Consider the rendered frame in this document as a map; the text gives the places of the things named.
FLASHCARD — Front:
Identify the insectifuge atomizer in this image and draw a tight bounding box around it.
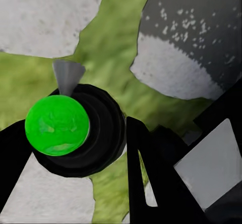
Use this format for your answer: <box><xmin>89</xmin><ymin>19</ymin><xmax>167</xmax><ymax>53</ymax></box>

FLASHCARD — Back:
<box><xmin>25</xmin><ymin>59</ymin><xmax>127</xmax><ymax>178</ymax></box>

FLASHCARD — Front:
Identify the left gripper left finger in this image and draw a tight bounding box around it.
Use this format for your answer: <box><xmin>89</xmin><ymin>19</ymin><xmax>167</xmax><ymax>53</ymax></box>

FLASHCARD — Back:
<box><xmin>0</xmin><ymin>119</ymin><xmax>32</xmax><ymax>213</ymax></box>

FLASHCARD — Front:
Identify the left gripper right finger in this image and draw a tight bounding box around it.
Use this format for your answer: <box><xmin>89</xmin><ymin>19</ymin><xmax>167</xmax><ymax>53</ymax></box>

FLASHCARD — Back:
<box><xmin>126</xmin><ymin>117</ymin><xmax>211</xmax><ymax>224</ymax></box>

